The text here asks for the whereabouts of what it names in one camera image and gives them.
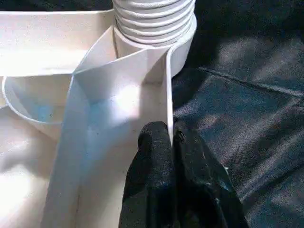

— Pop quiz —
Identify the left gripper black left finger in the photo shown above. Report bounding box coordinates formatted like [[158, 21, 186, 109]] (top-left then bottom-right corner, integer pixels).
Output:
[[122, 120, 178, 228]]

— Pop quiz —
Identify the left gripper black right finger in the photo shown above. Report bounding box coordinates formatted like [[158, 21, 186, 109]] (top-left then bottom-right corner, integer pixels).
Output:
[[172, 129, 250, 228]]

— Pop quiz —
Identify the white plastic table top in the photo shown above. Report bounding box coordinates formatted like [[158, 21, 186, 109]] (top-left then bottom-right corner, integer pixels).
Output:
[[0, 9, 198, 228]]

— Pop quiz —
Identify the white plastic table leg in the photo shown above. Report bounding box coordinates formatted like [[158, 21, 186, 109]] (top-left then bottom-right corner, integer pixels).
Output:
[[112, 0, 197, 48]]

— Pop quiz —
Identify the black mat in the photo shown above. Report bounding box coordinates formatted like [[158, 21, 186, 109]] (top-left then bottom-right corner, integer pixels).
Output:
[[0, 0, 304, 228]]

